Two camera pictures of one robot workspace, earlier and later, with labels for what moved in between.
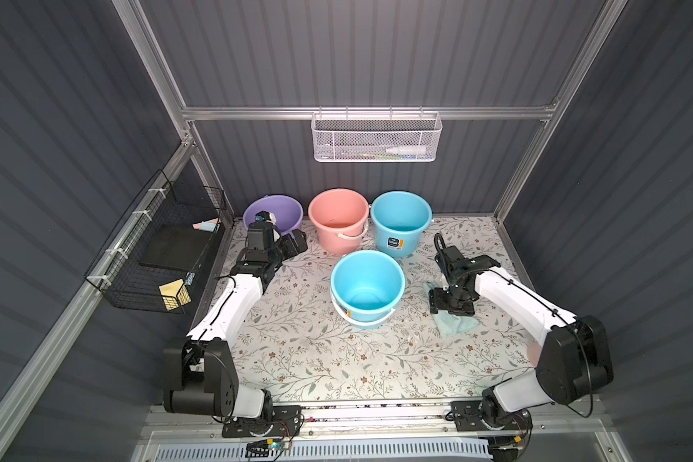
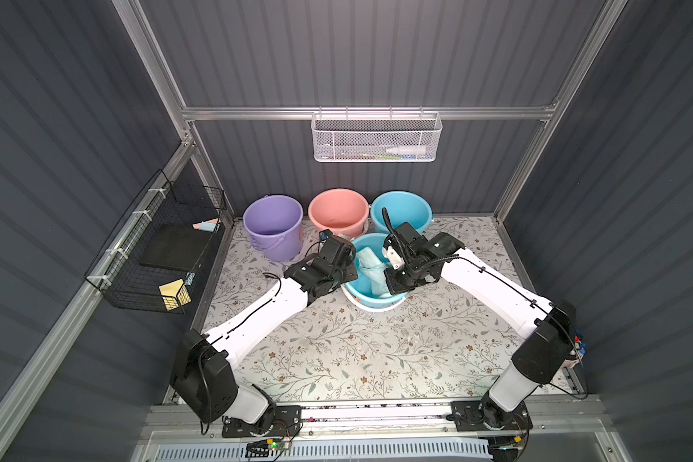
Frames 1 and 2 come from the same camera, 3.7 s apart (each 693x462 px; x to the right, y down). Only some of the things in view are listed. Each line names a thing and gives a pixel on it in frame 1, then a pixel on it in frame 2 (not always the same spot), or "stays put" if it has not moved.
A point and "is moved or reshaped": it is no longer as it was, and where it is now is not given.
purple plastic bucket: (289, 214) stays put
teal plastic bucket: (400, 218) stays put
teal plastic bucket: (366, 287) is moved or reshaped
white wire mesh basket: (375, 137) stays put
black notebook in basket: (174, 246) stays put
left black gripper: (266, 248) -> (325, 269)
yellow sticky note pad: (174, 294) stays put
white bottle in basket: (407, 150) stays put
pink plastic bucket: (341, 219) stays put
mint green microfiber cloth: (449, 324) -> (374, 266)
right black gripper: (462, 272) -> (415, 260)
